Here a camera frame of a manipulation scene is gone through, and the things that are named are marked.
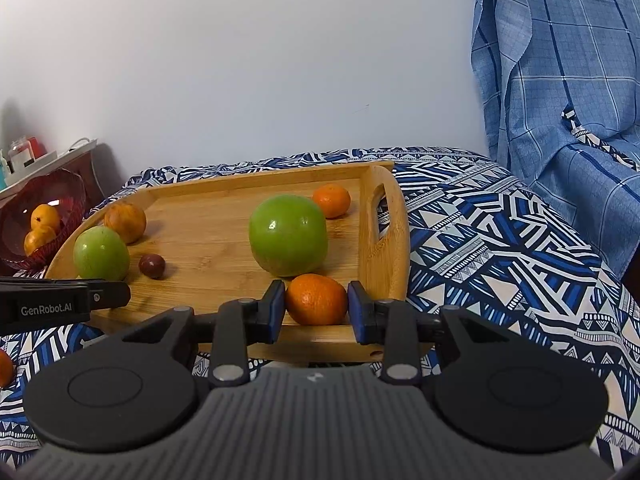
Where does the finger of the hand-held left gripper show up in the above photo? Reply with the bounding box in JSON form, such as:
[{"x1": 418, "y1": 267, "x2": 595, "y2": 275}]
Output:
[{"x1": 87, "y1": 281, "x2": 132, "y2": 311}]

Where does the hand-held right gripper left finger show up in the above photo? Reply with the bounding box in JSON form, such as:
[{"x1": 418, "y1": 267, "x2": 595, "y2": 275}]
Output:
[{"x1": 120, "y1": 279, "x2": 287, "y2": 388}]

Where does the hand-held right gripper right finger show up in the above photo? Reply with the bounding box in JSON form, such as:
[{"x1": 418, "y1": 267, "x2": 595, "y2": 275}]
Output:
[{"x1": 347, "y1": 280, "x2": 511, "y2": 388}]

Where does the small green apple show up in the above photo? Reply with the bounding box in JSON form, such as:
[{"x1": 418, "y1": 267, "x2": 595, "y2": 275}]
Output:
[{"x1": 73, "y1": 226, "x2": 131, "y2": 282}]

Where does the red date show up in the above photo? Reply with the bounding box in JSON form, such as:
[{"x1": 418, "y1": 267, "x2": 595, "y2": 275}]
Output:
[{"x1": 138, "y1": 254, "x2": 166, "y2": 279}]

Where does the large orange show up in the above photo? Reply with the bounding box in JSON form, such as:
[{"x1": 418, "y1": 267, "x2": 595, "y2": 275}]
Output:
[{"x1": 103, "y1": 202, "x2": 147, "y2": 245}]

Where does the large green apple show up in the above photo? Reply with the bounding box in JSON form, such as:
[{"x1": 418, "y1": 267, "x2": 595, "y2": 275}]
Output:
[{"x1": 249, "y1": 195, "x2": 328, "y2": 277}]

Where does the wooden tray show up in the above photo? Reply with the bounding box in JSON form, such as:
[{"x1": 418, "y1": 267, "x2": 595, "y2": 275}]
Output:
[{"x1": 44, "y1": 161, "x2": 412, "y2": 365}]

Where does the yellow orange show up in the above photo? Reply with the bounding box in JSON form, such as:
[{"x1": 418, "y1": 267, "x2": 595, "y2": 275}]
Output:
[
  {"x1": 23, "y1": 225, "x2": 57, "y2": 257},
  {"x1": 31, "y1": 204, "x2": 62, "y2": 233}
]

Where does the red glass bowl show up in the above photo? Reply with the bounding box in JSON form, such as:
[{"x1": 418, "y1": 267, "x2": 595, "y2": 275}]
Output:
[{"x1": 0, "y1": 168, "x2": 87, "y2": 272}]

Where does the wooden cabinet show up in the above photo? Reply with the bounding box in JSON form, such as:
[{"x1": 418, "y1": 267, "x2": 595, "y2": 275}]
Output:
[{"x1": 0, "y1": 141, "x2": 123, "y2": 221}]

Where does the white board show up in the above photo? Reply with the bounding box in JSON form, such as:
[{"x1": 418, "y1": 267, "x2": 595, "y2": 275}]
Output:
[{"x1": 0, "y1": 139, "x2": 98, "y2": 193}]

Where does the blue patterned tablecloth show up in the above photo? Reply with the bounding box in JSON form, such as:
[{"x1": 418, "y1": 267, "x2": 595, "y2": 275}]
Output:
[{"x1": 0, "y1": 147, "x2": 640, "y2": 461}]

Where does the clear jar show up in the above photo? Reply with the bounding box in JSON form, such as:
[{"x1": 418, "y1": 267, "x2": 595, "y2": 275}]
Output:
[{"x1": 9, "y1": 137, "x2": 31, "y2": 173}]

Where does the blue plaid cloth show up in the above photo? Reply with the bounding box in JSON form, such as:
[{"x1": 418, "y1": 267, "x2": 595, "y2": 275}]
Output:
[{"x1": 470, "y1": 0, "x2": 640, "y2": 281}]

